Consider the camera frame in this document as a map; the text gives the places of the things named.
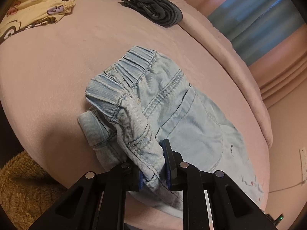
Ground light blue denim pants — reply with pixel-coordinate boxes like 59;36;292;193
78;46;264;218

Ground white power strip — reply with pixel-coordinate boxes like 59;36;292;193
299;147;307;184

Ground pink bed sheet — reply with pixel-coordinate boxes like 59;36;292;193
0;0;271;230

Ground pink curtain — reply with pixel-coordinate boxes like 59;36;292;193
185;0;306;107

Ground blue curtain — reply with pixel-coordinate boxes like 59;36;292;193
208;0;305;66

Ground yellow cartoon print cloth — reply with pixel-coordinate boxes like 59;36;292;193
1;0;75;42

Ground folded dark grey garment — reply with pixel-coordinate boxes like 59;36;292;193
121;0;183;28

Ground black camera box green light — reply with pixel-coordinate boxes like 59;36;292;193
263;211;284;229

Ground white cable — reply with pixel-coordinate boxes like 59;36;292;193
268;181;304;194

